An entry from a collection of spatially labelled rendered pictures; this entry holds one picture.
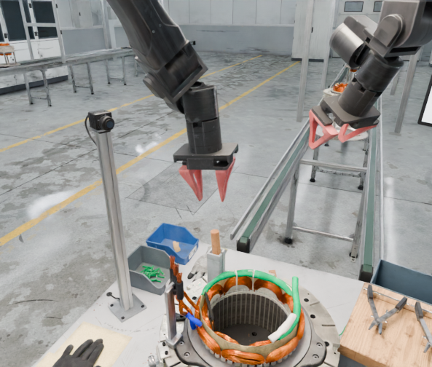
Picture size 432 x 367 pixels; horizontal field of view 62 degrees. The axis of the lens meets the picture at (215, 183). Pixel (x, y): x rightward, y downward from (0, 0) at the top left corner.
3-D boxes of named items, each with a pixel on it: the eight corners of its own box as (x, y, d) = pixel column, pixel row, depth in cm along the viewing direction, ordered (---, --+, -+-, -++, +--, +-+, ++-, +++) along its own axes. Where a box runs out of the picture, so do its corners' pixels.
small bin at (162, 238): (200, 245, 141) (199, 229, 138) (185, 266, 130) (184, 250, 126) (163, 237, 146) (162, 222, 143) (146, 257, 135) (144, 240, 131)
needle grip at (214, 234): (213, 253, 72) (211, 228, 70) (221, 255, 72) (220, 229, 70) (211, 258, 71) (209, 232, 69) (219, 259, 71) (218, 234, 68)
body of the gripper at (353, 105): (317, 105, 66) (337, 71, 60) (355, 99, 71) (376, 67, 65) (338, 129, 63) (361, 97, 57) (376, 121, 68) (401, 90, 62)
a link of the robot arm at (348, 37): (404, 22, 49) (440, 22, 53) (352, -20, 55) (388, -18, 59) (356, 92, 58) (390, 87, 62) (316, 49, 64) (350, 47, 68)
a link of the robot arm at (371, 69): (392, 62, 54) (414, 60, 57) (363, 36, 57) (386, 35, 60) (366, 98, 59) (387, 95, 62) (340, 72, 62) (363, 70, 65)
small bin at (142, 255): (181, 271, 127) (180, 254, 124) (161, 298, 116) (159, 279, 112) (142, 261, 133) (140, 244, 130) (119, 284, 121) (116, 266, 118)
